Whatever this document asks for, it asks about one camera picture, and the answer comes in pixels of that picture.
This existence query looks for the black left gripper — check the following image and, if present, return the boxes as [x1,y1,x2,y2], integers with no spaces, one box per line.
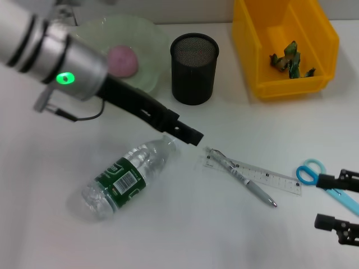
[96,75,205,146]

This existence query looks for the blue scissors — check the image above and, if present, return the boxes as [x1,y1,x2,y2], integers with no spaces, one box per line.
[296,159,359,216]

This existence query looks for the clear plastic ruler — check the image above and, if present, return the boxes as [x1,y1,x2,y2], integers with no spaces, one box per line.
[201,152,303,198]

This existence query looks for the grey ballpoint pen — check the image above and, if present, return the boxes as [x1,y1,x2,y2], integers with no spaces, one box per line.
[206,145,278,208]

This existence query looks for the clear green-label water bottle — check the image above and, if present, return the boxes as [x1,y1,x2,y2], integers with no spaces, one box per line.
[81,134,177,222]

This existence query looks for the pink peach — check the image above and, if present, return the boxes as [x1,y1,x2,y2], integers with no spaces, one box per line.
[108,45,140,78]

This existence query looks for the green plastic wrapper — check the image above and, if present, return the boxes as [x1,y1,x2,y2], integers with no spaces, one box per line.
[269,41,317,80]

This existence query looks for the black mesh pen holder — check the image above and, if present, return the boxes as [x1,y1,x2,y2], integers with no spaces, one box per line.
[170,33,219,106]

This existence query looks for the pale green glass fruit plate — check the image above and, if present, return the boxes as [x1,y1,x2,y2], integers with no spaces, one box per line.
[68,15,169,95]

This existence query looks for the yellow plastic bin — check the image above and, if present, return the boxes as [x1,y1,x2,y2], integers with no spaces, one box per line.
[231,0,340,101]

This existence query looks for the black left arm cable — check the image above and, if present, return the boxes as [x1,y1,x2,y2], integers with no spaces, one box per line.
[33,86,106,123]

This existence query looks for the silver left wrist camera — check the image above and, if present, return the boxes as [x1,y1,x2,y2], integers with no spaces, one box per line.
[49,0,78,25]

